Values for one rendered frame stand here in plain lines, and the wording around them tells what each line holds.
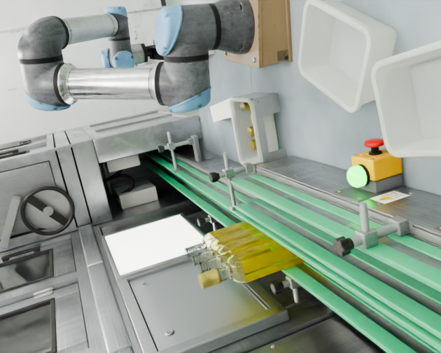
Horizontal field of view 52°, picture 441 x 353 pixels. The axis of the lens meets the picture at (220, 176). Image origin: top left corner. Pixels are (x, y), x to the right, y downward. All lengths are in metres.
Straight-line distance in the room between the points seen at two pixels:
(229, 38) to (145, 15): 3.74
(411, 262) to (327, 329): 0.43
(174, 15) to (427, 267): 0.79
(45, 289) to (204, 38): 0.96
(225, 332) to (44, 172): 1.23
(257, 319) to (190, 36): 0.69
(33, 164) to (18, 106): 2.74
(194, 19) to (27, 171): 1.15
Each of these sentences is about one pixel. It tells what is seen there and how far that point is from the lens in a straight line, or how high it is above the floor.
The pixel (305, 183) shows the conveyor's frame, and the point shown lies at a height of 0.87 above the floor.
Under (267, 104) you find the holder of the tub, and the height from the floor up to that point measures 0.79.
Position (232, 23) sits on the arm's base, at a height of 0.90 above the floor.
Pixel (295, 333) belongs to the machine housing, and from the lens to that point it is 1.11.
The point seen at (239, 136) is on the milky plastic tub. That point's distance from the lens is 1.48.
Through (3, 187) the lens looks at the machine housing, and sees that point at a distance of 2.07.
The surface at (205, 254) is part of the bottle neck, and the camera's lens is 1.14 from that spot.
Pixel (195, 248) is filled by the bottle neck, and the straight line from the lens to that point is 1.19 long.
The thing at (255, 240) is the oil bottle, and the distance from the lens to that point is 1.11.
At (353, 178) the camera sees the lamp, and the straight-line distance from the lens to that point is 0.93.
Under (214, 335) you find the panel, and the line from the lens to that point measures 1.07.
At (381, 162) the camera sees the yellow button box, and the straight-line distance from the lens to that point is 0.93.
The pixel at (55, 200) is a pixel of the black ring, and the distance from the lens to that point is 2.06.
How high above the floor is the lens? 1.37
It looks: 18 degrees down
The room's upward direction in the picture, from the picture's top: 105 degrees counter-clockwise
